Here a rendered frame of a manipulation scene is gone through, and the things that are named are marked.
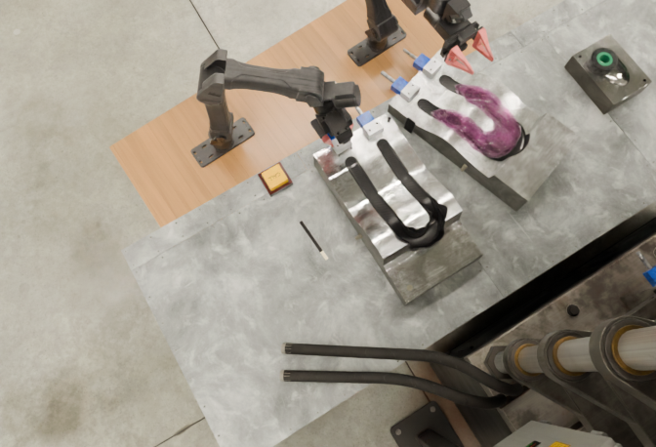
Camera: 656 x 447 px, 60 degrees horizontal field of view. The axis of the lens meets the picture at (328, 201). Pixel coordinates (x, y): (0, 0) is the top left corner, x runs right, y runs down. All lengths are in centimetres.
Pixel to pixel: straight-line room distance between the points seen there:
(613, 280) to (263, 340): 102
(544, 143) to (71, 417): 207
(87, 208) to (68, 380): 74
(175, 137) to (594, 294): 134
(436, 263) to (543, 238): 34
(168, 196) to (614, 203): 134
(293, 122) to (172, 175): 41
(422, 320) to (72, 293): 161
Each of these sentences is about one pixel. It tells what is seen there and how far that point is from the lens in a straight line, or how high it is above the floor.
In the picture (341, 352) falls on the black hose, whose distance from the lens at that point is 157.
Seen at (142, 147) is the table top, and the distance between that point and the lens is 188.
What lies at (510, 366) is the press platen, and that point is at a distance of 146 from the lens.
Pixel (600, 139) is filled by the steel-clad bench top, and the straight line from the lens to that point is 196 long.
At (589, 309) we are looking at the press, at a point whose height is 79.
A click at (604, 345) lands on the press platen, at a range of 99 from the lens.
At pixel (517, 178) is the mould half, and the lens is 170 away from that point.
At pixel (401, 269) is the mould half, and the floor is 86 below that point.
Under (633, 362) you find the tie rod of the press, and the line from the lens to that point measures 97.
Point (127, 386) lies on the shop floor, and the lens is 259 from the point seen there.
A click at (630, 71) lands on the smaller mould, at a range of 202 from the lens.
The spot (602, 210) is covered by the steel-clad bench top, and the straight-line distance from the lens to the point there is 188.
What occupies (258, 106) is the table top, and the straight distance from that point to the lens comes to 186.
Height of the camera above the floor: 244
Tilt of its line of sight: 73 degrees down
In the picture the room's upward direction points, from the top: 4 degrees counter-clockwise
